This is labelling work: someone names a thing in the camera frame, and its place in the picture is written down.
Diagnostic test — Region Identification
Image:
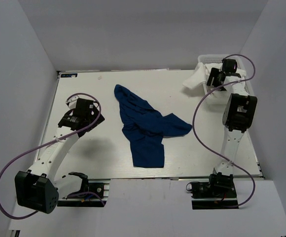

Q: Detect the white t shirt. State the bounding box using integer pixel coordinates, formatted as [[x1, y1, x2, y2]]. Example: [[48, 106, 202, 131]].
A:
[[182, 62, 247, 97]]

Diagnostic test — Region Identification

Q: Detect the blue t shirt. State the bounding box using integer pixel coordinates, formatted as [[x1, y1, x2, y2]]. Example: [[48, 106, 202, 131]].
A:
[[114, 84, 192, 168]]

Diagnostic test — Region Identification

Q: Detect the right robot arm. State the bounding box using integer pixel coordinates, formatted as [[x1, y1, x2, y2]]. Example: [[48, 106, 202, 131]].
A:
[[207, 69, 257, 197]]

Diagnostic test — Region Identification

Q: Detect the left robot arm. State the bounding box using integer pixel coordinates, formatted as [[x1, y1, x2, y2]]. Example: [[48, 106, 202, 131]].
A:
[[15, 96, 105, 214]]

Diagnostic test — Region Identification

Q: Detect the white plastic basket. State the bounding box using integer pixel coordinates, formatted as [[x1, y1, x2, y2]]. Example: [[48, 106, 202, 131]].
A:
[[195, 54, 252, 106]]

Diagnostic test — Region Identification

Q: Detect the blue table label sticker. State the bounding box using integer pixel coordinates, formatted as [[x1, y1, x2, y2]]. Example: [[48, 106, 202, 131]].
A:
[[60, 73, 78, 78]]

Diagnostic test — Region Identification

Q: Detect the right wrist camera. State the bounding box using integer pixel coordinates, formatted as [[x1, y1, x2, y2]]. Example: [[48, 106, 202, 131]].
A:
[[221, 58, 238, 74]]

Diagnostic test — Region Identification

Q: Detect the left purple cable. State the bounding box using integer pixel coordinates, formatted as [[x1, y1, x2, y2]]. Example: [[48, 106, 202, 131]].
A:
[[0, 92, 107, 219]]

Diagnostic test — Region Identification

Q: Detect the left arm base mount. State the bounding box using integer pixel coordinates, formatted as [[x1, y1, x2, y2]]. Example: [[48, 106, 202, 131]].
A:
[[57, 180, 110, 207]]

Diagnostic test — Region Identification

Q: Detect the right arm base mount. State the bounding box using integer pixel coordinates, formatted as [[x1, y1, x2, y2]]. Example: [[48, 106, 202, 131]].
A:
[[186, 181, 239, 210]]

